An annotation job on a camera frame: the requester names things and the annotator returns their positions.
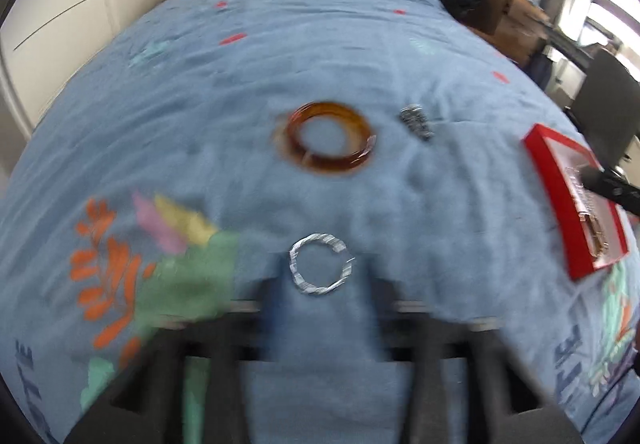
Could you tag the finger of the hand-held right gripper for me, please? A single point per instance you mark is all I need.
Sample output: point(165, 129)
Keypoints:
point(616, 190)

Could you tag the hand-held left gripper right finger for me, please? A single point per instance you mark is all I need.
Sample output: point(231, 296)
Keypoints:
point(374, 316)

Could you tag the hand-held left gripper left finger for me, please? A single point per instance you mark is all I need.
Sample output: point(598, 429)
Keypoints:
point(272, 311)

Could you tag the red cardboard box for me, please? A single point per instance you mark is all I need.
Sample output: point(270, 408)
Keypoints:
point(550, 194)

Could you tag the brown marbled bangle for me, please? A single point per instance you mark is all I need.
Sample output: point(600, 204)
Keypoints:
point(598, 240)

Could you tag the dark chair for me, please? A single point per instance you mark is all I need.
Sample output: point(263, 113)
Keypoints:
point(607, 98)

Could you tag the grey desk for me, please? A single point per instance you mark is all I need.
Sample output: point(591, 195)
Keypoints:
point(580, 41)

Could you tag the amber bangle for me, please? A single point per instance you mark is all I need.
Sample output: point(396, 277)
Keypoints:
point(325, 166)

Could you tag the wooden drawer cabinet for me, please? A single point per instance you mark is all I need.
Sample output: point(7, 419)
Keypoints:
point(515, 28)

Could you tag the blue printed blanket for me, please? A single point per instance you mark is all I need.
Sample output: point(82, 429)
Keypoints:
point(225, 123)

